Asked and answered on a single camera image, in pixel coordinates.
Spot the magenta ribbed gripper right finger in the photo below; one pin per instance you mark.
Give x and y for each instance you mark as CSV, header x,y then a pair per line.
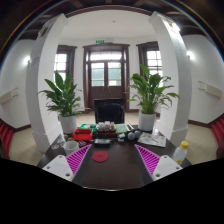
x,y
157,166

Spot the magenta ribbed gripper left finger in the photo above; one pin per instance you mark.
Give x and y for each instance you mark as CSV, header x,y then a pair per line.
x,y
67,167

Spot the white cup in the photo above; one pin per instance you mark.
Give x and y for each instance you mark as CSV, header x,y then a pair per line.
x,y
70,147

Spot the printed paper sheet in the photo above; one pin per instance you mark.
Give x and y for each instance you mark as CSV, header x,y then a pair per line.
x,y
152,139

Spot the red plastic box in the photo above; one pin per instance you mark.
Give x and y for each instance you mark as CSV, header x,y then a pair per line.
x,y
83,134

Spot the red round coaster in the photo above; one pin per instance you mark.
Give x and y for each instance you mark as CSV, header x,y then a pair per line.
x,y
100,156

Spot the plastic bottle with yellow cap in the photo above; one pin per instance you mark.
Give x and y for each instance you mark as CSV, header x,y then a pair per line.
x,y
180,152

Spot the two grey balls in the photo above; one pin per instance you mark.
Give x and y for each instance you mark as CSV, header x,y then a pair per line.
x,y
134,135

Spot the small black device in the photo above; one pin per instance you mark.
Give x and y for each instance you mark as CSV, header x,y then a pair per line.
x,y
102,142

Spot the tray of small jars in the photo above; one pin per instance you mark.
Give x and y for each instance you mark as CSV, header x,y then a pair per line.
x,y
106,129

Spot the green book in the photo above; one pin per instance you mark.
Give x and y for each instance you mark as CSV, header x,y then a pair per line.
x,y
121,128

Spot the black office chair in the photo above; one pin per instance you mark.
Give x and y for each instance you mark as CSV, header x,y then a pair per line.
x,y
109,110

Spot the left potted green plant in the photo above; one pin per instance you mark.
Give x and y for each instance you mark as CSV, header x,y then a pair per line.
x,y
62,99

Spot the potted green plant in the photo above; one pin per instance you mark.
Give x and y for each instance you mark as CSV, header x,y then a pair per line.
x,y
150,95
62,99

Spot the right potted green plant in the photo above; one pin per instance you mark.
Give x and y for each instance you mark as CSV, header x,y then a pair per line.
x,y
150,95

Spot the dark wooden double door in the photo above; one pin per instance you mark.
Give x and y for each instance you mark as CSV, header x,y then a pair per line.
x,y
105,72

